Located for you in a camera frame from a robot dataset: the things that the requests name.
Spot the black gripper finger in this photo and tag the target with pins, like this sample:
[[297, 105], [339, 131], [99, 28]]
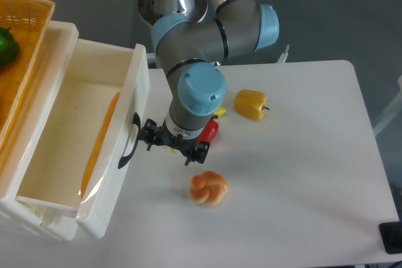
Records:
[[196, 152], [151, 134]]

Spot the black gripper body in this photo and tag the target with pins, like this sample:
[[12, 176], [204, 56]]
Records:
[[181, 141]]

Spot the white drawer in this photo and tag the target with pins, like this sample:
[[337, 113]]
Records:
[[95, 74]]

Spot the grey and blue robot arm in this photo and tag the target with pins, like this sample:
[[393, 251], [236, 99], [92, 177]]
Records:
[[189, 37]]

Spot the white drawer cabinet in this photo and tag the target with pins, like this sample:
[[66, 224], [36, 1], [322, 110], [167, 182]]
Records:
[[46, 78]]

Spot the red bell pepper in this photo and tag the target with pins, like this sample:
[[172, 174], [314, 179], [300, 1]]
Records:
[[210, 130]]

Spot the knotted bread roll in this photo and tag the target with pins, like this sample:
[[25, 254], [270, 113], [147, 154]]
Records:
[[208, 188]]

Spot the yellow banana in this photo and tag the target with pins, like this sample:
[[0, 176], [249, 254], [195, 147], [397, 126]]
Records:
[[219, 112]]

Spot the orange baguette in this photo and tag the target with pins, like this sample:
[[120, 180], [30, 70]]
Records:
[[98, 144]]

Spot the yellow bell pepper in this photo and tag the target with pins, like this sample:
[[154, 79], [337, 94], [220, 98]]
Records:
[[251, 104]]

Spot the green bell pepper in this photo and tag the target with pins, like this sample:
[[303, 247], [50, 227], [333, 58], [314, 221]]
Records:
[[7, 46]]

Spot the orange woven basket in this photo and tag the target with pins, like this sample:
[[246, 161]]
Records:
[[26, 22]]

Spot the black device at table edge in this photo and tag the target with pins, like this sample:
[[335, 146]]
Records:
[[391, 236]]

